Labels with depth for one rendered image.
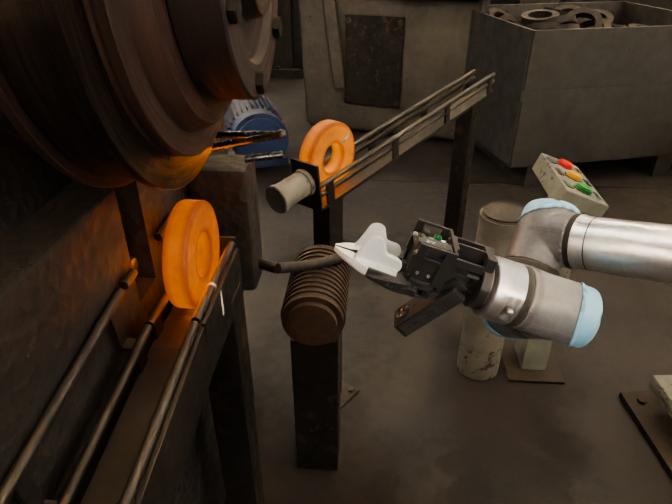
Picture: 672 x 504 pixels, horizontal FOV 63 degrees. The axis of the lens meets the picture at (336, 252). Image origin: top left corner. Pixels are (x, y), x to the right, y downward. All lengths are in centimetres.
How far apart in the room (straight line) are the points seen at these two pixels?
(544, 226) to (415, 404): 79
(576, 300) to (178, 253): 53
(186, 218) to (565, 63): 224
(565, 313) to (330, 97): 283
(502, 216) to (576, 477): 65
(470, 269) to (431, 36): 258
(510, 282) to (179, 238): 44
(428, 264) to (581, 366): 115
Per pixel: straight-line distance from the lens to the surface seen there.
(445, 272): 74
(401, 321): 80
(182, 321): 80
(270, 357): 171
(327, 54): 343
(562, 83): 279
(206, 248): 83
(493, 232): 140
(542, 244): 93
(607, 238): 90
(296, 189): 110
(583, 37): 278
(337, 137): 119
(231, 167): 91
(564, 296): 80
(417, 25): 327
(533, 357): 172
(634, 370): 188
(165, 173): 59
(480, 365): 164
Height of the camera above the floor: 114
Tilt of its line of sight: 31 degrees down
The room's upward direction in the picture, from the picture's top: straight up
